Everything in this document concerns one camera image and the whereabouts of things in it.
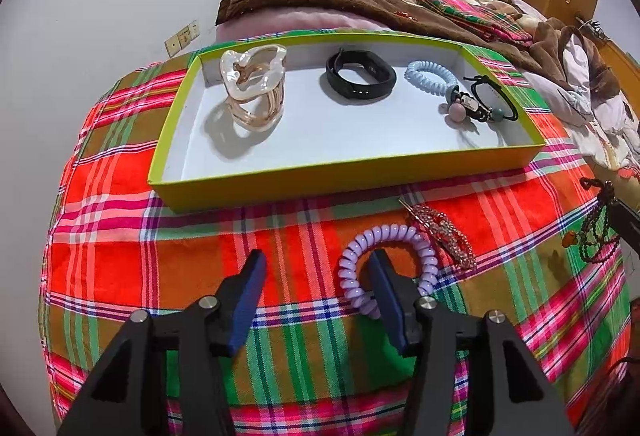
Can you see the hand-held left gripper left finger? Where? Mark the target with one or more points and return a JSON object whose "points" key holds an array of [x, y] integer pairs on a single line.
{"points": [[247, 306]]}

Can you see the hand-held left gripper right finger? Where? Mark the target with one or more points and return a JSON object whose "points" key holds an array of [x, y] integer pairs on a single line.
{"points": [[387, 301]]}

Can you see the pink pillow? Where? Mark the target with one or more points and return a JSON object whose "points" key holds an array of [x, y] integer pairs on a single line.
{"points": [[290, 24]]}

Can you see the yellow cardboard box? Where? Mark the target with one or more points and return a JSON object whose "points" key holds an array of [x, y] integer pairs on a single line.
{"points": [[350, 136]]}

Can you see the wooden bed frame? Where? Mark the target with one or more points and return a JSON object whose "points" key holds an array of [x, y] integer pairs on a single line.
{"points": [[622, 61]]}

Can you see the red green plaid bedsheet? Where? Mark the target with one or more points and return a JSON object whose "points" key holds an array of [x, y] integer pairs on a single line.
{"points": [[150, 276]]}

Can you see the black wristband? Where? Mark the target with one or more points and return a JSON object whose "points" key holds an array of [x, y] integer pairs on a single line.
{"points": [[345, 86]]}

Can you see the white printed quilt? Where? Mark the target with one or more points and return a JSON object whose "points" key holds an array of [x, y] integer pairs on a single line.
{"points": [[600, 126]]}

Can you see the power strip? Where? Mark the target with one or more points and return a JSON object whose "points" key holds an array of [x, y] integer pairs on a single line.
{"points": [[590, 26]]}

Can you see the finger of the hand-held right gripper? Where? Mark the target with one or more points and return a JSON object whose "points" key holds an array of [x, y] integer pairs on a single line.
{"points": [[627, 226]]}

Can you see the folded plaid cloth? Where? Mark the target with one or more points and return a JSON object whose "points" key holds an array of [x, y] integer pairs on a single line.
{"points": [[475, 19]]}

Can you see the wall outlet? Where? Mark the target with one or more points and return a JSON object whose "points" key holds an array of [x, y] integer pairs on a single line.
{"points": [[181, 39]]}

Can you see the pearl white hair claw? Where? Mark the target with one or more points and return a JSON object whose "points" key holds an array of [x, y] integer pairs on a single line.
{"points": [[255, 86]]}

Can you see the rhinestone hair clip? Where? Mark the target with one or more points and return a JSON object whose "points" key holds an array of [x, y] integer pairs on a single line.
{"points": [[445, 231]]}

